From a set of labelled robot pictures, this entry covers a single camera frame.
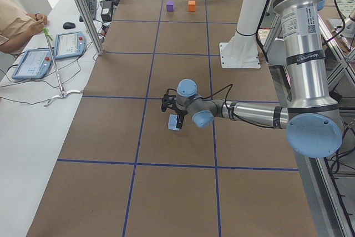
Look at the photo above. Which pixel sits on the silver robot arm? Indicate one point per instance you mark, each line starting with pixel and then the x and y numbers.
pixel 311 119

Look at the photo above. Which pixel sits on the purple foam block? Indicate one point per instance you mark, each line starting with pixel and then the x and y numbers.
pixel 170 6

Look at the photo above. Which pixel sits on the white camera pedestal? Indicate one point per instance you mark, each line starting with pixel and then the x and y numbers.
pixel 241 50

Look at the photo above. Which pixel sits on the black computer mouse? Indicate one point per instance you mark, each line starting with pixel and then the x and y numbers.
pixel 69 25

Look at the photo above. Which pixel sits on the near teach pendant tablet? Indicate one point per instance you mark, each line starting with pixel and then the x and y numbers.
pixel 34 64

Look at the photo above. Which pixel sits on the operator hand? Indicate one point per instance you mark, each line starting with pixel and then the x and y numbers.
pixel 41 20

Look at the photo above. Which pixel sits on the orange foam block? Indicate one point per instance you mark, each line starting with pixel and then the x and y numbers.
pixel 191 5

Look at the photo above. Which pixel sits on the operator forearm beige sleeve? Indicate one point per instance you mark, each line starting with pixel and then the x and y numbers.
pixel 14 20

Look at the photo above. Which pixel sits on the teach pendant tablet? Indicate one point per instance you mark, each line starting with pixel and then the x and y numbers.
pixel 34 64
pixel 69 45

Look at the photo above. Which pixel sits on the light blue foam block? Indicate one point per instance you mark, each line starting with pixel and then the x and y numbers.
pixel 172 122

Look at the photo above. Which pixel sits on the metal reacher stick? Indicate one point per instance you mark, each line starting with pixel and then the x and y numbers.
pixel 63 93

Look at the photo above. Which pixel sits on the black keyboard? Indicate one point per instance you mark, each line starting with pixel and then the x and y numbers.
pixel 92 7

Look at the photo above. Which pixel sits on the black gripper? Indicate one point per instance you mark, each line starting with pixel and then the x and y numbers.
pixel 179 114

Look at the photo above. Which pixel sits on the aluminium frame post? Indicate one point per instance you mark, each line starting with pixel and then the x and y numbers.
pixel 91 29

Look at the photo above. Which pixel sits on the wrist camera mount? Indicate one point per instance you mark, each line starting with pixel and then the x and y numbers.
pixel 168 102

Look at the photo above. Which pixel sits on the black power adapter box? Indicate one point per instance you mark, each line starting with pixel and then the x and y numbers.
pixel 107 11

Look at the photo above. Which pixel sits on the far teach pendant tablet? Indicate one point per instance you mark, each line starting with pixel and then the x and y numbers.
pixel 69 45

